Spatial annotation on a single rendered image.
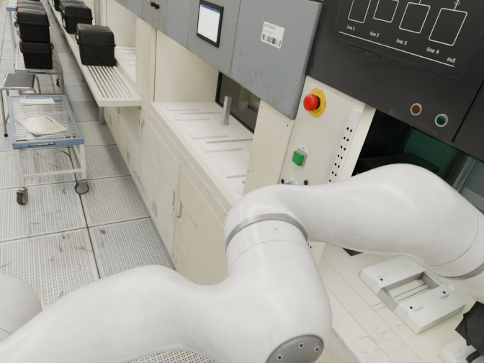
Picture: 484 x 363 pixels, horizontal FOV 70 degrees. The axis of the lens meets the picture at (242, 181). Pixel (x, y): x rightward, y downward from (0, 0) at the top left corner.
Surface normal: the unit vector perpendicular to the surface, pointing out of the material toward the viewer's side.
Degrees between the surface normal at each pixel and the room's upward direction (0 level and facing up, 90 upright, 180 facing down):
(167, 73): 90
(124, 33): 90
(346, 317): 0
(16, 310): 47
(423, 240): 95
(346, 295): 0
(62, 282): 0
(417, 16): 90
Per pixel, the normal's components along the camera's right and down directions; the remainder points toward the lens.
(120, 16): 0.47, 0.51
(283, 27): -0.87, 0.11
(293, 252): 0.35, -0.82
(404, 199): -0.15, -0.15
